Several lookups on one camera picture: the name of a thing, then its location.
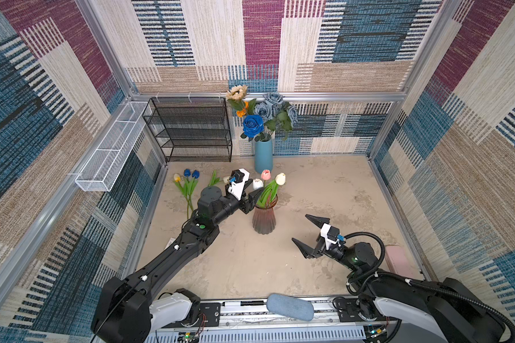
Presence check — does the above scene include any white tulip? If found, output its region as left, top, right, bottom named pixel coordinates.
left=208, top=170, right=231, bottom=187
left=253, top=178, right=264, bottom=190
left=266, top=173, right=286, bottom=207

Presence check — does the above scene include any dark red glass vase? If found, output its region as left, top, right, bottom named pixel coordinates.
left=253, top=197, right=278, bottom=234

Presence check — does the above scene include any pink tulip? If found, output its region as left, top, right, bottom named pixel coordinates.
left=257, top=169, right=272, bottom=208

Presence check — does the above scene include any teal ceramic vase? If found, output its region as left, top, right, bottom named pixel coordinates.
left=254, top=139, right=273, bottom=174

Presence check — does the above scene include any blue tulip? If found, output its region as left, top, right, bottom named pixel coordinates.
left=187, top=170, right=200, bottom=198
left=183, top=169, right=193, bottom=217

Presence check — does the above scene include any dark blue rose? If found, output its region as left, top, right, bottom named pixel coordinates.
left=240, top=115, right=266, bottom=141

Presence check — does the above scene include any light blue rose bunch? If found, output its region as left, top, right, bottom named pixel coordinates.
left=254, top=93, right=299, bottom=141

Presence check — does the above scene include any cream sunflower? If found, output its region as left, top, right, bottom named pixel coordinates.
left=225, top=85, right=248, bottom=111

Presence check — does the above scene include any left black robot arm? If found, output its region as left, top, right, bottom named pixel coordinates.
left=91, top=187, right=263, bottom=342

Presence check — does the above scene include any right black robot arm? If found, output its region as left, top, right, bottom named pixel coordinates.
left=293, top=214, right=515, bottom=342

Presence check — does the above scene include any blue-grey sponge pad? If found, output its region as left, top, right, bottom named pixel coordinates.
left=266, top=294, right=315, bottom=322

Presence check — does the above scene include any yellow tulip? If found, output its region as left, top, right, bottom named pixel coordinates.
left=173, top=173, right=187, bottom=200

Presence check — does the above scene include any pink rectangular pad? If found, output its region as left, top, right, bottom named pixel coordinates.
left=386, top=245, right=416, bottom=278

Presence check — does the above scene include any small white paper tag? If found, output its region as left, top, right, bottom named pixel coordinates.
left=165, top=238, right=176, bottom=250

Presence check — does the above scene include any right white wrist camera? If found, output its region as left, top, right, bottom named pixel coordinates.
left=320, top=224, right=346, bottom=250

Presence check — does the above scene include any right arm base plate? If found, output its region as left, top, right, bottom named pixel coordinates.
left=332, top=297, right=386, bottom=323

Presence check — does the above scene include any white slotted cable duct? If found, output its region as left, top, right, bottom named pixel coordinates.
left=145, top=326, right=366, bottom=343

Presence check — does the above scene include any black wire shelf rack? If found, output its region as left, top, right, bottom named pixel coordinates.
left=143, top=97, right=233, bottom=162

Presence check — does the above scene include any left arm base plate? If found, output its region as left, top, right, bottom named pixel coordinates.
left=180, top=302, right=222, bottom=330

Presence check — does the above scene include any black corrugated cable hose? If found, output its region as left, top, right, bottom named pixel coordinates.
left=345, top=230, right=515, bottom=343

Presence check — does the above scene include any white mesh wall basket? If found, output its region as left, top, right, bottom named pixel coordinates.
left=75, top=101, right=147, bottom=192

